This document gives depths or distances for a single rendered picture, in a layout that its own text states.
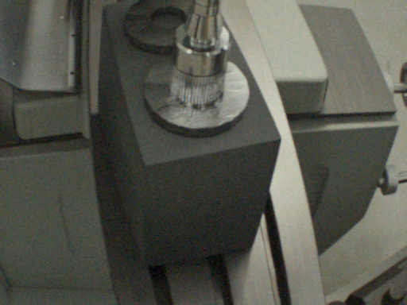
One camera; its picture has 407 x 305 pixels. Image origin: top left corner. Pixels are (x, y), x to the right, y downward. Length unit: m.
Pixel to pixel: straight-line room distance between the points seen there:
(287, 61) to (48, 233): 0.54
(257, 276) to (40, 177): 0.51
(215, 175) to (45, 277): 0.91
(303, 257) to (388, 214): 1.22
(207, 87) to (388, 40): 1.90
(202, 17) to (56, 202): 0.73
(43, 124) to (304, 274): 0.49
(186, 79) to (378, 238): 1.40
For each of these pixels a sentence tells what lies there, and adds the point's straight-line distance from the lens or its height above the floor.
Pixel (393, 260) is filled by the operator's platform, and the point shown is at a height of 0.40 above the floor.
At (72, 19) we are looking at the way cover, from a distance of 1.19.
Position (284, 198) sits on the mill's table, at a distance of 0.90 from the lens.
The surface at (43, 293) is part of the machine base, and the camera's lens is 1.63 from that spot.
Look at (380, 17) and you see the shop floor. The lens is 2.64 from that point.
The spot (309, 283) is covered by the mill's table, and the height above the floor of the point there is 0.93.
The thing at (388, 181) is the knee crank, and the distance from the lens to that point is 1.46.
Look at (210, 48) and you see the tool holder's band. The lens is 0.66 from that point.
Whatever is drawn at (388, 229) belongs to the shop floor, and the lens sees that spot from 2.05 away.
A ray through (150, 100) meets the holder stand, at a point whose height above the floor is 1.13.
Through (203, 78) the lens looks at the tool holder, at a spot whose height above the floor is 1.17.
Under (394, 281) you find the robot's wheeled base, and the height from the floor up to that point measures 0.61.
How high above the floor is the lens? 1.67
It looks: 53 degrees down
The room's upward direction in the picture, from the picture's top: 7 degrees clockwise
